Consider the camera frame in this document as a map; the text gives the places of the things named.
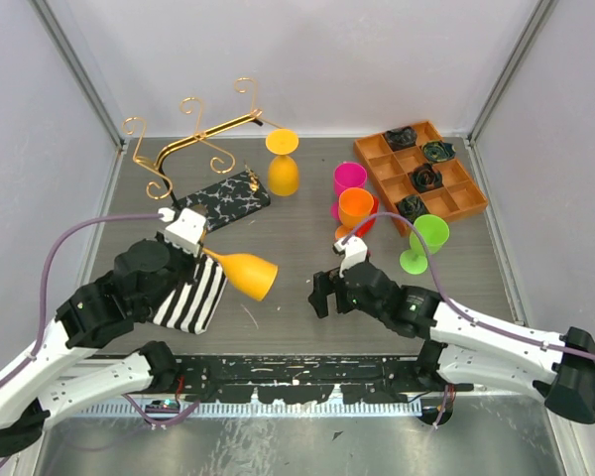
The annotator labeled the orange plastic wine glass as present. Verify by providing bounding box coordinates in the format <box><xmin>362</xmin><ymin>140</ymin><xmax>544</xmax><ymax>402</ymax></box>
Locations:
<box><xmin>333</xmin><ymin>187</ymin><xmax>374</xmax><ymax>239</ymax></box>

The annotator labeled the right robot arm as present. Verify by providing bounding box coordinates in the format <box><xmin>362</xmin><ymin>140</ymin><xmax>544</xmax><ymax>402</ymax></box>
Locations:
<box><xmin>308</xmin><ymin>261</ymin><xmax>595</xmax><ymax>424</ymax></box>

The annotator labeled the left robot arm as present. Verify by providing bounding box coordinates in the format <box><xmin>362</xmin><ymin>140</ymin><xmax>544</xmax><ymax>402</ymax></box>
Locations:
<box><xmin>0</xmin><ymin>240</ymin><xmax>195</xmax><ymax>458</ymax></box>

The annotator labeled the white slotted cable duct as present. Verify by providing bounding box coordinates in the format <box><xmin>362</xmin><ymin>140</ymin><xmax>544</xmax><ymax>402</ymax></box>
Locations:
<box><xmin>76</xmin><ymin>398</ymin><xmax>422</xmax><ymax>418</ymax></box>

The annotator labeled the red plastic wine glass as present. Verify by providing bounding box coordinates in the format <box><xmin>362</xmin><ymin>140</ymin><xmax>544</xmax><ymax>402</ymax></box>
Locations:
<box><xmin>351</xmin><ymin>193</ymin><xmax>381</xmax><ymax>237</ymax></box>

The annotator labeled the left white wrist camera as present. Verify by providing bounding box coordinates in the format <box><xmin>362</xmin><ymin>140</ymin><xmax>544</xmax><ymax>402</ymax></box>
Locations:
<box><xmin>158</xmin><ymin>207</ymin><xmax>207</xmax><ymax>257</ymax></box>

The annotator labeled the dark rose bottom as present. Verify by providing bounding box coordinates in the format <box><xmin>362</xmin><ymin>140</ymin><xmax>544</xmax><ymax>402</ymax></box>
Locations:
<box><xmin>396</xmin><ymin>194</ymin><xmax>429</xmax><ymax>223</ymax></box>

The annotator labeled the dark red rose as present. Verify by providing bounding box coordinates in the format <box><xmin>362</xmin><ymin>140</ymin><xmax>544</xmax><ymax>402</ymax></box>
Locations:
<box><xmin>410</xmin><ymin>164</ymin><xmax>443</xmax><ymax>193</ymax></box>

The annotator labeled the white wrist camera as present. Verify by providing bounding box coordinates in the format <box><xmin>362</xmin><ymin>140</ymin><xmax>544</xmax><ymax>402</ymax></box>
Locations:
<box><xmin>158</xmin><ymin>207</ymin><xmax>207</xmax><ymax>257</ymax></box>
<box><xmin>333</xmin><ymin>235</ymin><xmax>368</xmax><ymax>277</ymax></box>

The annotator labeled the dark green rose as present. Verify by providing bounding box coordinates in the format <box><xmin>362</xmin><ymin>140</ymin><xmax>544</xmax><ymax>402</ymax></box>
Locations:
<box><xmin>421</xmin><ymin>141</ymin><xmax>455</xmax><ymax>164</ymax></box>

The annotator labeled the orange compartment tray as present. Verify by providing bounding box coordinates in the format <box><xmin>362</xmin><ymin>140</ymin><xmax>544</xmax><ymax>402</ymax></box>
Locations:
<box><xmin>354</xmin><ymin>121</ymin><xmax>488</xmax><ymax>222</ymax></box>

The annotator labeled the black white striped cloth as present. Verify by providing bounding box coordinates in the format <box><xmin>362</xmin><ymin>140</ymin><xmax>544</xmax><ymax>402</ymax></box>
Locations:
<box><xmin>147</xmin><ymin>233</ymin><xmax>228</xmax><ymax>334</ymax></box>

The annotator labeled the green plastic wine glass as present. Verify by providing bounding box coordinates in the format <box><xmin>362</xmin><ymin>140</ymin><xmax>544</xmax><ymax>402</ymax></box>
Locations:
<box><xmin>400</xmin><ymin>214</ymin><xmax>450</xmax><ymax>275</ymax></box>

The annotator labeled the pink plastic wine glass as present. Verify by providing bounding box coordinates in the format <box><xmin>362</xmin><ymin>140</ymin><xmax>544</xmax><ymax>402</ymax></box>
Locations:
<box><xmin>331</xmin><ymin>162</ymin><xmax>368</xmax><ymax>220</ymax></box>

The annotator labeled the yellow plastic wine glass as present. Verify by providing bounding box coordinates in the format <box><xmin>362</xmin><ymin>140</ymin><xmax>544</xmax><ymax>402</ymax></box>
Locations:
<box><xmin>266</xmin><ymin>128</ymin><xmax>299</xmax><ymax>196</ymax></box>

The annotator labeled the gold wine glass rack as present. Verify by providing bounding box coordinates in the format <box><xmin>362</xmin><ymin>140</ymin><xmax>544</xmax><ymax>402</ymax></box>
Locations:
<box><xmin>122</xmin><ymin>77</ymin><xmax>271</xmax><ymax>231</ymax></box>

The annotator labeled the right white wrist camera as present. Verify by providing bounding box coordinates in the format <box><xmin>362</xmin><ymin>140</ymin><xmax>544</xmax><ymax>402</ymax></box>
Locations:
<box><xmin>333</xmin><ymin>235</ymin><xmax>368</xmax><ymax>277</ymax></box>

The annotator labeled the dark rose top left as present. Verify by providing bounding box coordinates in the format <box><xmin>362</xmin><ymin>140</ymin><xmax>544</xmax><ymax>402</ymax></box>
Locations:
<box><xmin>384</xmin><ymin>126</ymin><xmax>417</xmax><ymax>152</ymax></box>

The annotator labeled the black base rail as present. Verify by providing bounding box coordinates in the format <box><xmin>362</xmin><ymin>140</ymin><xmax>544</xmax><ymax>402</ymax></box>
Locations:
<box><xmin>118</xmin><ymin>352</ymin><xmax>477</xmax><ymax>408</ymax></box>

